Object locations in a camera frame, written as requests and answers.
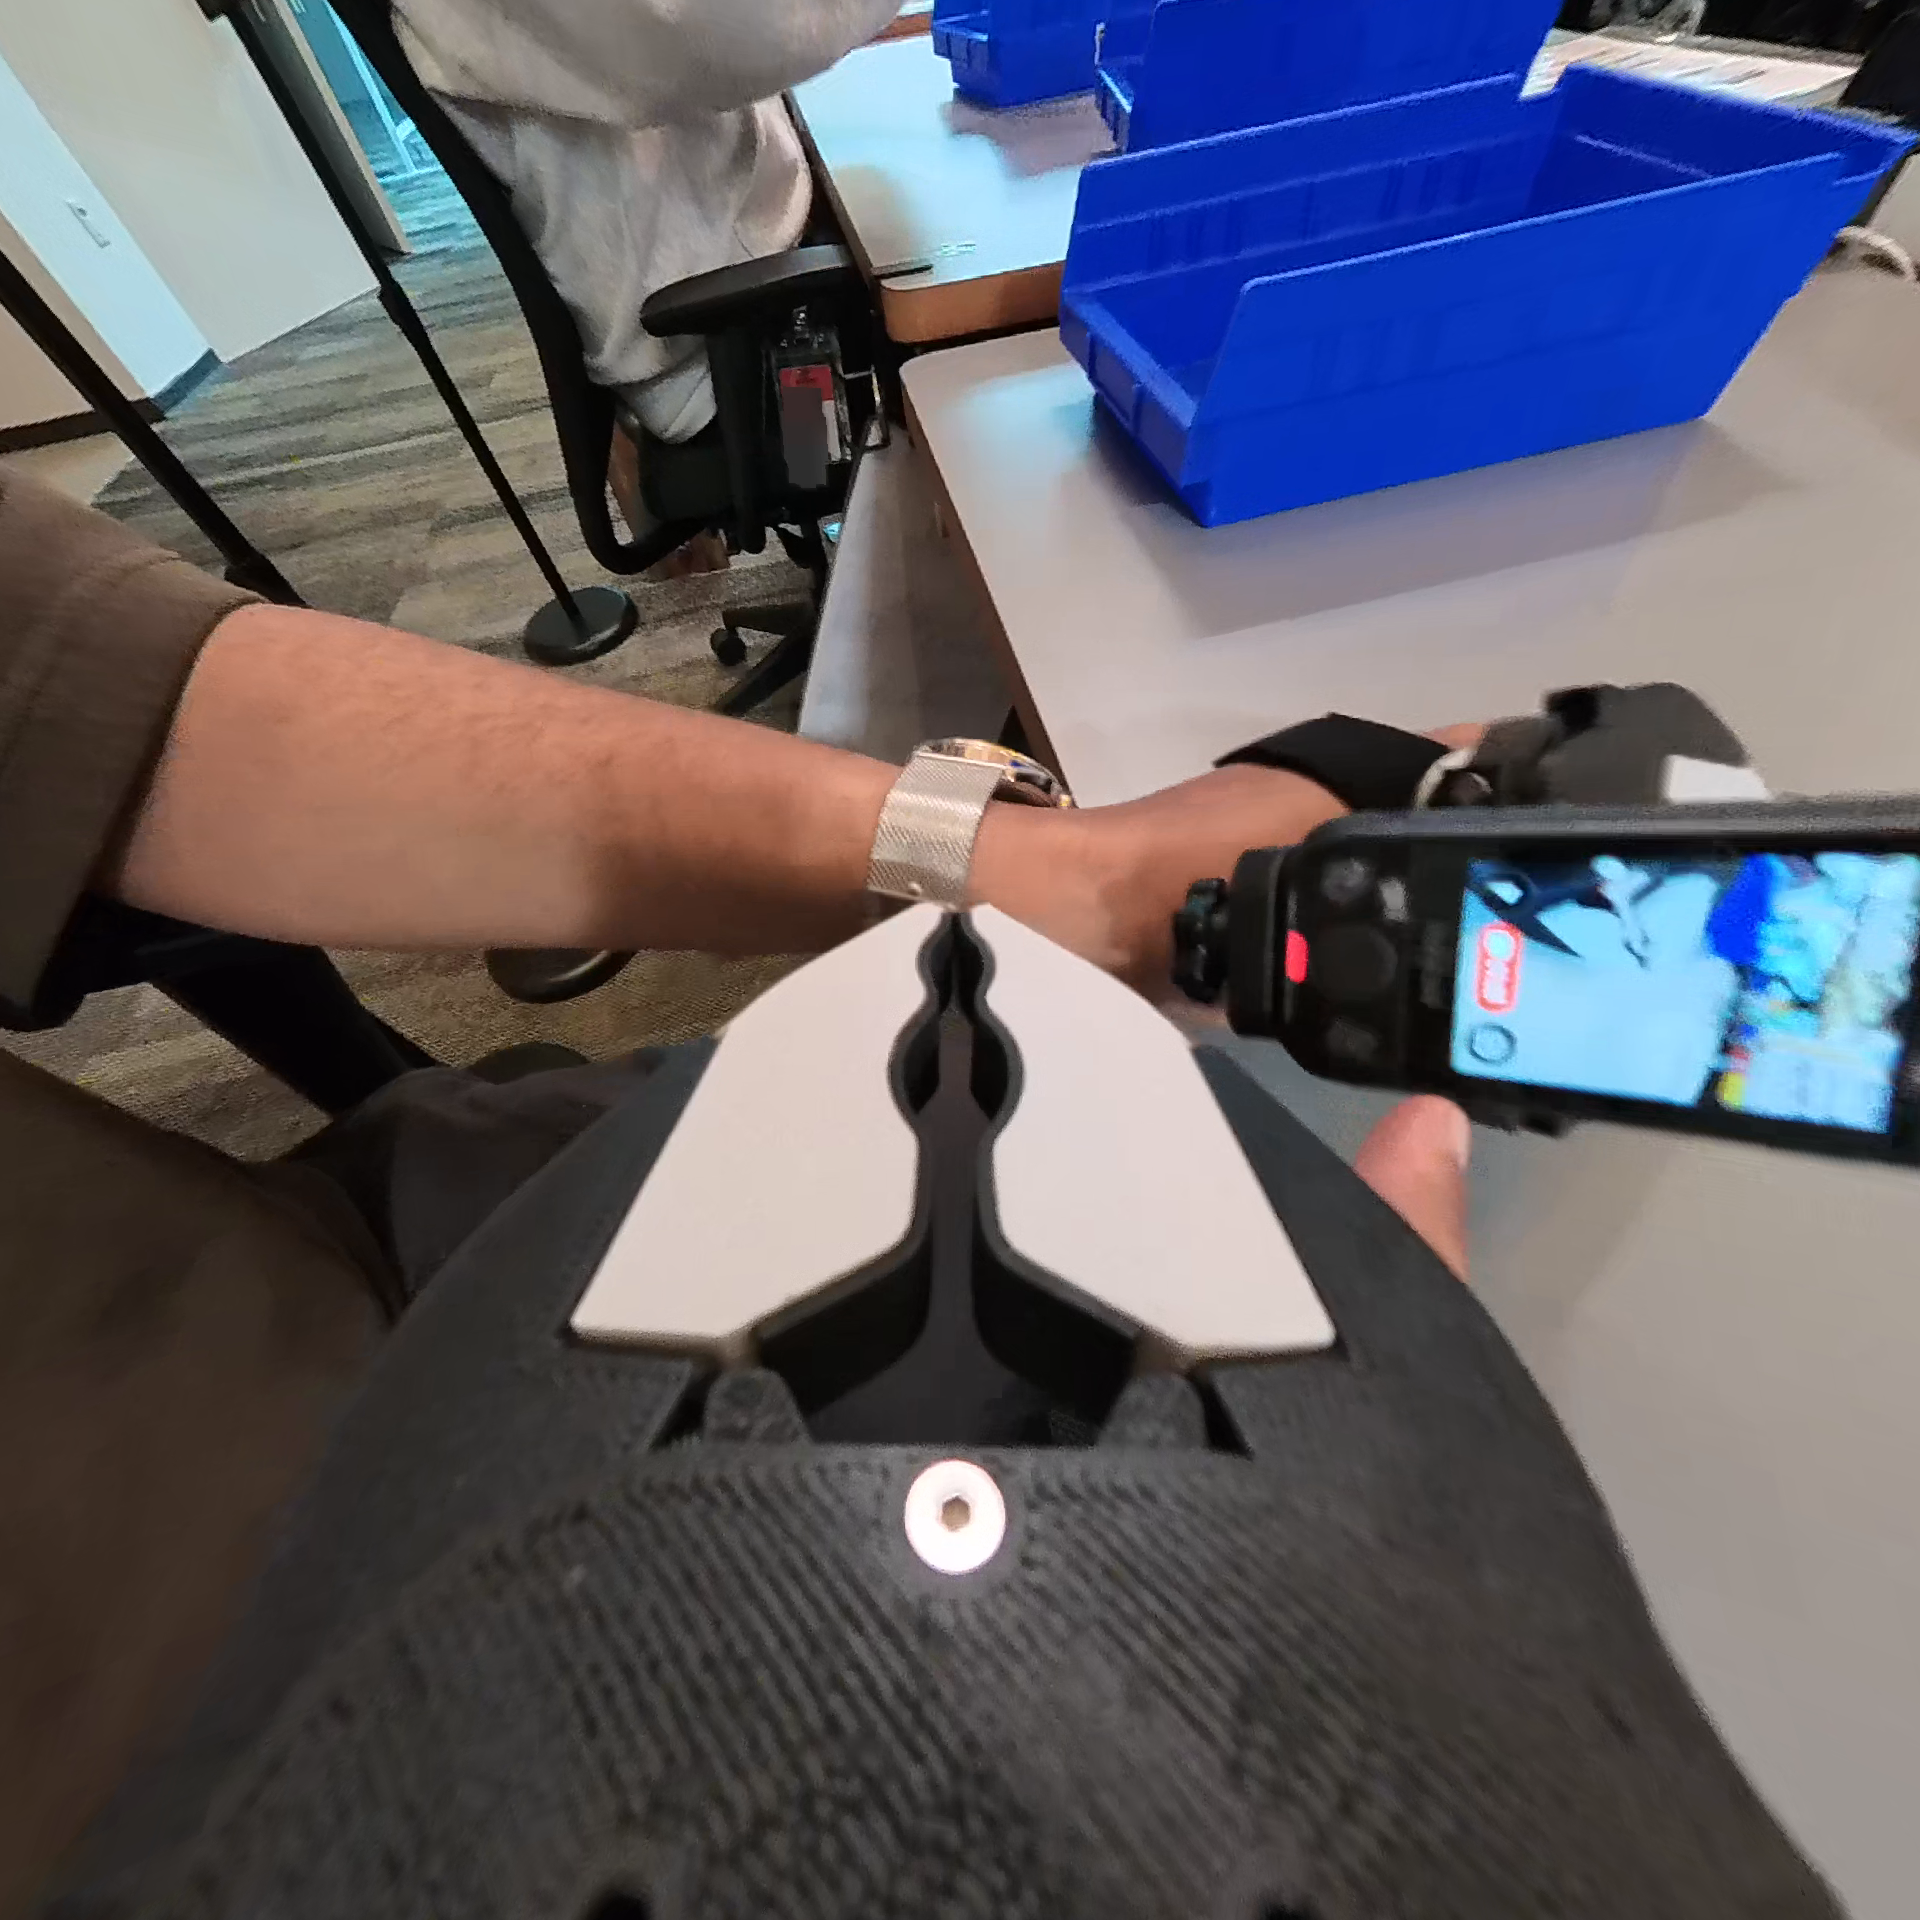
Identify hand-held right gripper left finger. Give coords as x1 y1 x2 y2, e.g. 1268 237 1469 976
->
569 907 962 1412

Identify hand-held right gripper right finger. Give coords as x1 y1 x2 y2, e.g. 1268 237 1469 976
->
959 907 1338 1421

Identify person's left forearm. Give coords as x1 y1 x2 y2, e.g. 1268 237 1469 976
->
111 600 901 966

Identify person's left hand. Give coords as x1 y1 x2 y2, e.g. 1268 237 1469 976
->
1049 725 1488 1285

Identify person's dark trousers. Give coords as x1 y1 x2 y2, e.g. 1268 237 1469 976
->
291 1043 707 1323

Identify silver mesh wristwatch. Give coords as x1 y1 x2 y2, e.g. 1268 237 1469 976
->
865 738 1075 914

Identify large blue plastic bin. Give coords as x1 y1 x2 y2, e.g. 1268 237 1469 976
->
1056 66 1920 531

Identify person's brown shirt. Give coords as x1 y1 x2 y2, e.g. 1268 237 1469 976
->
0 465 413 1920

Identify black box with red label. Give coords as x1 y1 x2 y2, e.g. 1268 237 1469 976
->
763 306 883 500

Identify black slanted pole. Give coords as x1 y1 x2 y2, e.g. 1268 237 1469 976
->
0 252 305 606

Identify black office chair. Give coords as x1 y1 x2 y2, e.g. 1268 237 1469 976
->
332 0 906 720

